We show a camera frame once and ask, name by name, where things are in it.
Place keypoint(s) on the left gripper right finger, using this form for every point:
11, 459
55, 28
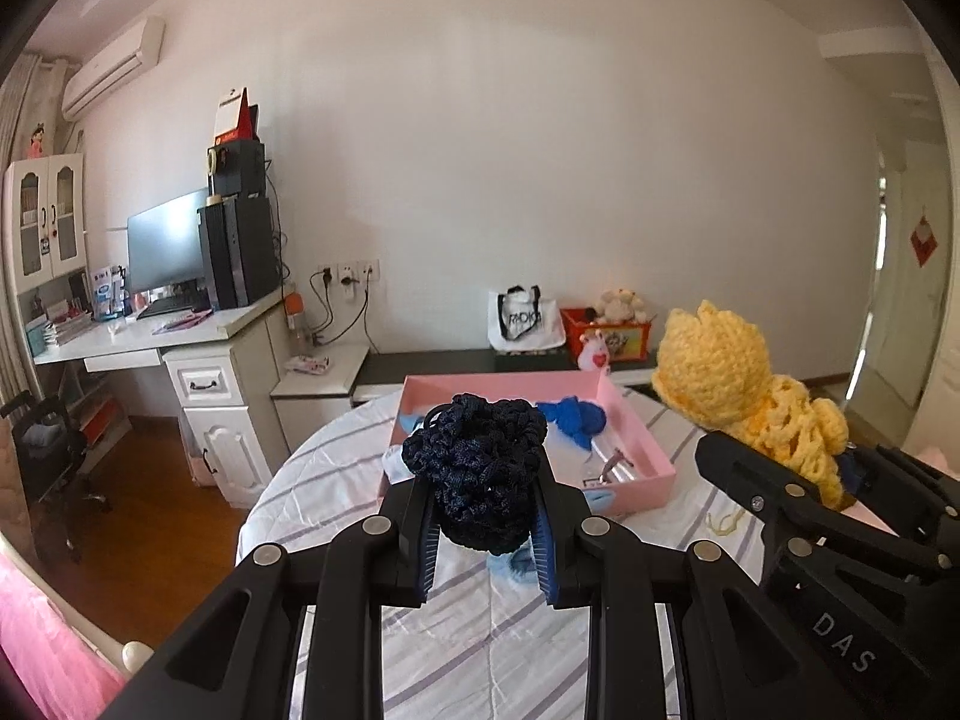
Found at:
686, 624

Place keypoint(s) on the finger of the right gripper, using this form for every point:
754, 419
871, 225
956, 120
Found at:
896, 492
791, 506

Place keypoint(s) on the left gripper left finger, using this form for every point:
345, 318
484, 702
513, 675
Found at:
298, 629

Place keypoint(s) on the yellow knitted scrunchie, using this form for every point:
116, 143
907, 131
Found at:
714, 369

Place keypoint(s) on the royal blue knitted scrunchie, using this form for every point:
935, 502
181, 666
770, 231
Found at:
579, 420

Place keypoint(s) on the navy knitted scrunchie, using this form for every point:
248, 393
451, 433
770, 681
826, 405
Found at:
491, 477

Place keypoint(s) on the light blue fleece headband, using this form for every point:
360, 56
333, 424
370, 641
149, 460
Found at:
540, 558

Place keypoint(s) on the clear plastic bag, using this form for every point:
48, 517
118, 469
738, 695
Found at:
607, 464

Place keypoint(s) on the pink bedding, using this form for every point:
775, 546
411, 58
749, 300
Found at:
70, 668

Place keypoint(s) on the pink cardboard box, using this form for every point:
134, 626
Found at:
624, 426

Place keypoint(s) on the red storage box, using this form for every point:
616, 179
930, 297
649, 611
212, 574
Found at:
627, 343

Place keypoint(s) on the small pink white plush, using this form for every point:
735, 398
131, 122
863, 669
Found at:
594, 354

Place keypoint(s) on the cream plush toy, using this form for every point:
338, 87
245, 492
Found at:
619, 306

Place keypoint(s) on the low white side shelf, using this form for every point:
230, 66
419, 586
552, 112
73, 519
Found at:
306, 401

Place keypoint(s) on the white desk with drawers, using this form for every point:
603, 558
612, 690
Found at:
222, 371

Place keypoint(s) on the white shopping bag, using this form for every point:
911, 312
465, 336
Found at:
522, 320

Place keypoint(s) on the orange capped bottle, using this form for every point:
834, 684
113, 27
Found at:
296, 321

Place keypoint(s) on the black computer monitor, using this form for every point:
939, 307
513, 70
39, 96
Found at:
163, 244

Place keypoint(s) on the black computer tower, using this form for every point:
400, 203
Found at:
238, 251

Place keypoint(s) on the black box stack on tower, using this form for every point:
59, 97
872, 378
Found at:
235, 163

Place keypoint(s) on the white glass door cabinet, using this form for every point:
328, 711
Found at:
44, 218

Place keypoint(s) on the white air conditioner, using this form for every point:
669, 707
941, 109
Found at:
137, 50

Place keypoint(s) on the wall power outlet strip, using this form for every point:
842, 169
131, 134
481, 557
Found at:
360, 272

